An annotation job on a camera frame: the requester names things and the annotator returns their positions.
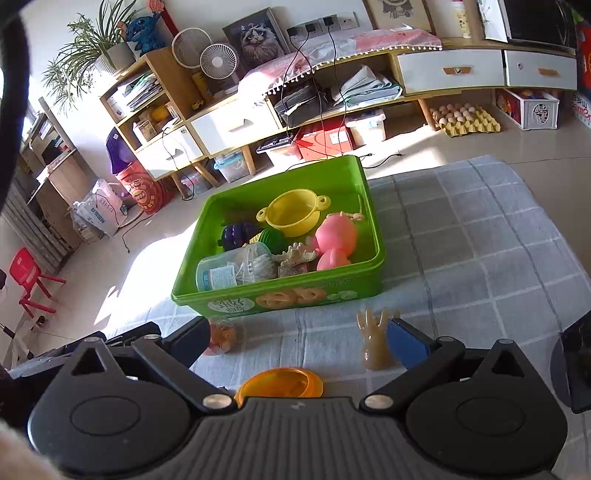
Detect clear plastic storage bin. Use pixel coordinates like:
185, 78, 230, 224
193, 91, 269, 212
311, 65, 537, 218
213, 150, 250, 183

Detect potted green plant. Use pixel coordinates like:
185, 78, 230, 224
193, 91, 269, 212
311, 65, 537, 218
43, 1, 136, 110

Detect black microwave oven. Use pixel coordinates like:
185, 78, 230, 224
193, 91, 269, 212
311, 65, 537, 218
477, 0, 577, 49

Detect pink lace cloth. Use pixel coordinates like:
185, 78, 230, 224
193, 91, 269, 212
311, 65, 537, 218
238, 29, 443, 102

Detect green plastic storage box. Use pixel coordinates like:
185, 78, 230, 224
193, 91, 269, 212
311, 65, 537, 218
171, 155, 386, 318

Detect red box under cabinet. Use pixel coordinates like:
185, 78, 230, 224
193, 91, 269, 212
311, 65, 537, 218
295, 117, 356, 161

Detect orange flower-shaped bowl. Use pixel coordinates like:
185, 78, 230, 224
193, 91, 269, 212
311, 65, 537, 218
235, 367, 325, 406

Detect pink rubber toy creature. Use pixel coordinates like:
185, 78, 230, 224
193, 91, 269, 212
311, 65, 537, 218
305, 212, 365, 271

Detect pink capsule ball toy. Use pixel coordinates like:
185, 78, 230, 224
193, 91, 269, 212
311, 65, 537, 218
204, 319, 236, 356

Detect white desk fan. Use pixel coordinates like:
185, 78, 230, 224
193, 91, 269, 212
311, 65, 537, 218
171, 27, 212, 69
200, 43, 239, 80

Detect purple toy grapes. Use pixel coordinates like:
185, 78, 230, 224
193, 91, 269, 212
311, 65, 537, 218
217, 222, 263, 251

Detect white toy storage crate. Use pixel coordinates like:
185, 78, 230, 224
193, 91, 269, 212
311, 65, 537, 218
493, 88, 560, 131

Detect red gift bag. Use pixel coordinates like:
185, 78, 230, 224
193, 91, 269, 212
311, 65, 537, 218
115, 161, 172, 215

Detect yellow toy pot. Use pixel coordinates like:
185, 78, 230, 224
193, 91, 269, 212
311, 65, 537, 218
256, 189, 332, 238

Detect toy corn cob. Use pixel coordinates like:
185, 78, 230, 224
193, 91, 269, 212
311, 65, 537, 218
249, 228, 288, 255

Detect framed cat picture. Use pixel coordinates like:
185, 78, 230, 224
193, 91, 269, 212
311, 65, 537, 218
222, 8, 290, 72

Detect red plastic chair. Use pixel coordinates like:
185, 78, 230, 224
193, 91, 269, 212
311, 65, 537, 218
9, 247, 67, 318

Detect clear cotton swab jar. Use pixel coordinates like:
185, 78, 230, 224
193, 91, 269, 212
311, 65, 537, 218
195, 242, 277, 291

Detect blue Stitch plush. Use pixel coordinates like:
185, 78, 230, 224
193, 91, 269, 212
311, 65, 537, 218
123, 13, 165, 56

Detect framed cartoon picture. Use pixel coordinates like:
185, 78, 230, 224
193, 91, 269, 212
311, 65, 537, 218
363, 0, 435, 33

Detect egg tray with eggs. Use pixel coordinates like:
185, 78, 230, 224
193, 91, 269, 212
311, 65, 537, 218
429, 103, 502, 138

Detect wooden TV cabinet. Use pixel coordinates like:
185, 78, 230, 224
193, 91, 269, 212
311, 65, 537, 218
100, 38, 577, 194

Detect grey checked tablecloth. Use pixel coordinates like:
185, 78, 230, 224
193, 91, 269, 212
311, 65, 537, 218
138, 155, 591, 462

